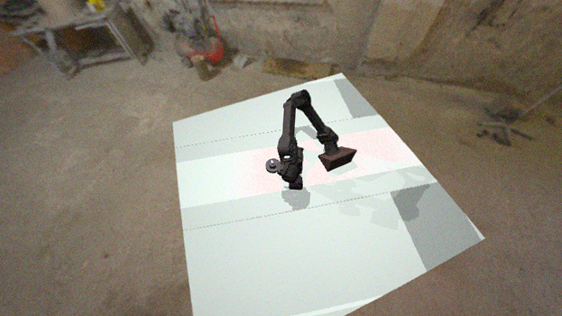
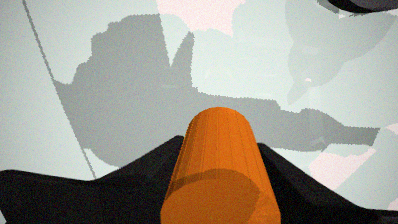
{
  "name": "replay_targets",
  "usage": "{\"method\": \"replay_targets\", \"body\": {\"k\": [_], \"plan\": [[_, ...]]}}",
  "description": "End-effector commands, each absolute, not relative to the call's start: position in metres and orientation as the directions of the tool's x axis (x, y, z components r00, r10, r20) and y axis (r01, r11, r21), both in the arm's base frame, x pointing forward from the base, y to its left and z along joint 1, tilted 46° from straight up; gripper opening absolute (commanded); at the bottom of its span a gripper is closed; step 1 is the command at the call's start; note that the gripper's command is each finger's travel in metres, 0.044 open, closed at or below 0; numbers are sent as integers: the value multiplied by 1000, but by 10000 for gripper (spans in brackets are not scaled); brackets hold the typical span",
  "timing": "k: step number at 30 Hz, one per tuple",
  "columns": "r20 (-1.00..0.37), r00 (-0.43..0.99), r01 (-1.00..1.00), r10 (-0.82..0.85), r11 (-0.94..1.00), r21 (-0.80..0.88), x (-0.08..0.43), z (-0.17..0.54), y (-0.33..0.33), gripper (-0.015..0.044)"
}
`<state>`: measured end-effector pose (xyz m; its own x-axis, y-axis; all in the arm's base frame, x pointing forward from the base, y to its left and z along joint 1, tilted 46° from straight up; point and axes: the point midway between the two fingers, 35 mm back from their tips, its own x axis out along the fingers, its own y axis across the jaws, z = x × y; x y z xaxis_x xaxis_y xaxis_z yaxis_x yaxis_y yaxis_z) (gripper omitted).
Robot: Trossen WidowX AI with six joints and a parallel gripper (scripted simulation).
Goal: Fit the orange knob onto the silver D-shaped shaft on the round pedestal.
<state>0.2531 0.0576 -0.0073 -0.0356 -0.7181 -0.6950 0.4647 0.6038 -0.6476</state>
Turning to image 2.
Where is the orange cylinder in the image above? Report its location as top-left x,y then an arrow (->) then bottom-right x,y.
160,107 -> 281,224

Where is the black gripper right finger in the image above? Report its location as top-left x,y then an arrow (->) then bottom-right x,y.
256,143 -> 398,224

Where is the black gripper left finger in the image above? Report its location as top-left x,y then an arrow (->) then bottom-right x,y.
0,135 -> 184,224

